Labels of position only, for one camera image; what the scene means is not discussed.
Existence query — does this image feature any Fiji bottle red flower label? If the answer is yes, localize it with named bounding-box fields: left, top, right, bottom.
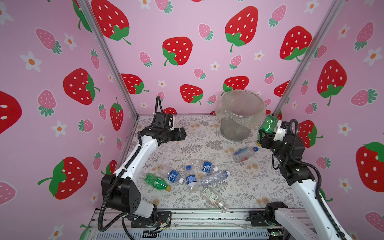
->
left=233, top=147, right=259, bottom=163

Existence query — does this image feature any green bottle yellow cap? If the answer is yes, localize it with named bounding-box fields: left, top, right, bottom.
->
left=145, top=174, right=172, bottom=192

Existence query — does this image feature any clear square bottle green label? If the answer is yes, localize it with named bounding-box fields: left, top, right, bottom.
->
left=201, top=187, right=229, bottom=213

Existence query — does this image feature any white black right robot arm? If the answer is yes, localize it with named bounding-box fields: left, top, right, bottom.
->
left=259, top=130, right=351, bottom=240

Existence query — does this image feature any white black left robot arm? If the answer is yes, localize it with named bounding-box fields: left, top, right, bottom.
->
left=98, top=127, right=187, bottom=232

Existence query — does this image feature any translucent plastic bin liner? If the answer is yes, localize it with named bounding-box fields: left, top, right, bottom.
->
left=215, top=90, right=266, bottom=129

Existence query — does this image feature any clear bottle blue label white cap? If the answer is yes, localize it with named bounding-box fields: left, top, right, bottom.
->
left=193, top=160, right=219, bottom=174

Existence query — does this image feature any crushed clear bottle white cap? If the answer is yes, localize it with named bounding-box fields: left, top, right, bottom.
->
left=201, top=171, right=231, bottom=187

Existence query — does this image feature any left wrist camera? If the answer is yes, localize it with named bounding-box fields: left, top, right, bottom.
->
left=150, top=112, right=174, bottom=130

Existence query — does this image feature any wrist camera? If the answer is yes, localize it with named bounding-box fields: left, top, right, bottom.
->
left=274, top=120, right=292, bottom=142
left=150, top=112, right=174, bottom=130

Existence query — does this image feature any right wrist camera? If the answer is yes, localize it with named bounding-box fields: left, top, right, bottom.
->
left=274, top=120, right=292, bottom=142

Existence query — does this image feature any grey wire mesh bin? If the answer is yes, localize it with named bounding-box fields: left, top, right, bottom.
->
left=220, top=89, right=267, bottom=142

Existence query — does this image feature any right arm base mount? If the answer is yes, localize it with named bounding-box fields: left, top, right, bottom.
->
left=246, top=202, right=288, bottom=227

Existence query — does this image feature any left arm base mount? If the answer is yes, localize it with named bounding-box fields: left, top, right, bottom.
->
left=131, top=204, right=172, bottom=229

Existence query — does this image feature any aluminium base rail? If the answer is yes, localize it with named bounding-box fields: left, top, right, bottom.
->
left=86, top=208, right=331, bottom=240

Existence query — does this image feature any aluminium left corner post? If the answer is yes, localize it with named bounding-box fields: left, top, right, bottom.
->
left=79, top=0, right=139, bottom=120

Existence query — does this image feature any aluminium corner post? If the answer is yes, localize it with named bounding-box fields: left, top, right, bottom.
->
left=272, top=0, right=346, bottom=117
left=79, top=0, right=139, bottom=120

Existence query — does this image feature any aluminium right corner post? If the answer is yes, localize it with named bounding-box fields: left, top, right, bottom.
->
left=272, top=0, right=346, bottom=117

